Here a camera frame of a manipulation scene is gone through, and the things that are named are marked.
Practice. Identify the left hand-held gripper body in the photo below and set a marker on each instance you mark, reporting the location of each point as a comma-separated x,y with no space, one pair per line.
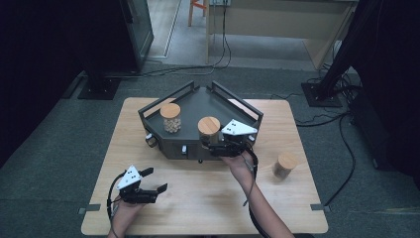
130,180

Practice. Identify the dark grey corner shelf rack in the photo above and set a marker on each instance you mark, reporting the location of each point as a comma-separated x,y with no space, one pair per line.
194,105

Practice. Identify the person's right hand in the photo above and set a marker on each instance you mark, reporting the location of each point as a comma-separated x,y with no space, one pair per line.
238,165

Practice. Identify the black metal stand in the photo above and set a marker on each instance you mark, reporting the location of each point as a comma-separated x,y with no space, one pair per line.
322,94
99,88

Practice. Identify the light wooden desk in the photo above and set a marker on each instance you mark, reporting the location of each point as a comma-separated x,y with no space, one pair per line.
280,20

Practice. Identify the dark equipment box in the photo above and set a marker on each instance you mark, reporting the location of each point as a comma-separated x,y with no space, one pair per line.
371,129

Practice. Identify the glass jar with dark contents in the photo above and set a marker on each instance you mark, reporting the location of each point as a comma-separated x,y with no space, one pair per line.
284,164

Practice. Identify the person's left hand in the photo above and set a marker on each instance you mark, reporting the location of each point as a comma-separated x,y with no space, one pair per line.
127,211

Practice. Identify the grey tape strip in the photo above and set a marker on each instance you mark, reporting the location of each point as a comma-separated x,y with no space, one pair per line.
319,207
89,209

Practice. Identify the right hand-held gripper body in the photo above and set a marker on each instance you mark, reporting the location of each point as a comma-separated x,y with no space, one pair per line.
236,129

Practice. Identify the wooden chair with orange bar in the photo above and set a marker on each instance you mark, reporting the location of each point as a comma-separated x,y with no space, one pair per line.
194,6

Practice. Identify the glass jar with wooden lid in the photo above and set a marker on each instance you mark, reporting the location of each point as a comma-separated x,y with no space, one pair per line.
208,129

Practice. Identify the glass jar with pale beans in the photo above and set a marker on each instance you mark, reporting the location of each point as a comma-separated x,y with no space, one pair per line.
171,117

